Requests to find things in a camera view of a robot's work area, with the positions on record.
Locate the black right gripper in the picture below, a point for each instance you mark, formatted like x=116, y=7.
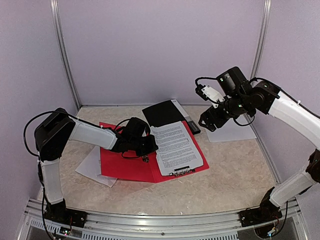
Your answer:
x=211, y=124

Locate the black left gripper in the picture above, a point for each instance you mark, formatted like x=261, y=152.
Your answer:
x=152, y=146

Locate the red clip file folder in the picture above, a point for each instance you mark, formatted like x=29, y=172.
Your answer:
x=132, y=168

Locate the printed paper sheet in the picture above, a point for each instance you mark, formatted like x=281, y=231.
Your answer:
x=175, y=148

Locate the metal folder clip bottom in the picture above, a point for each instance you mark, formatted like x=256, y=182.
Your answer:
x=182, y=171

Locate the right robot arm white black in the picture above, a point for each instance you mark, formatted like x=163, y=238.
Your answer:
x=232, y=95

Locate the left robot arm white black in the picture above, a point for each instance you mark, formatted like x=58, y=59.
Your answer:
x=60, y=128

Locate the metal folder clip spine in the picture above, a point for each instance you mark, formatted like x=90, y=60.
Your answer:
x=145, y=158

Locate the black clip file folder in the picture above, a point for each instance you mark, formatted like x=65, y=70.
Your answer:
x=158, y=117

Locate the blank white paper sheet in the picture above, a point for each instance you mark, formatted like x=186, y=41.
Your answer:
x=230, y=131

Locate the blank paper sheet left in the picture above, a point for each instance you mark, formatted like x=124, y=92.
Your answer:
x=90, y=168

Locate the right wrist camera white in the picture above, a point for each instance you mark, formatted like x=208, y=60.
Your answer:
x=208, y=93

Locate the aluminium frame rail back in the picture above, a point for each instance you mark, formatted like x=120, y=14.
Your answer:
x=166, y=104

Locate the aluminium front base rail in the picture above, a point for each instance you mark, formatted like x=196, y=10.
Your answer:
x=113, y=226

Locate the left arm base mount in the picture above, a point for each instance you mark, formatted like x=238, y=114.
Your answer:
x=59, y=213

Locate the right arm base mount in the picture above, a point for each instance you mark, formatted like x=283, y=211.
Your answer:
x=259, y=215

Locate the aluminium frame post right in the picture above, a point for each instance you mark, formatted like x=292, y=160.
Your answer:
x=267, y=5

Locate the aluminium frame post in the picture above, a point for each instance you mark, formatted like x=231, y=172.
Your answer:
x=54, y=6
x=267, y=5

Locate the aluminium frame post left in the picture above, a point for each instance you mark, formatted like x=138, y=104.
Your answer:
x=54, y=6

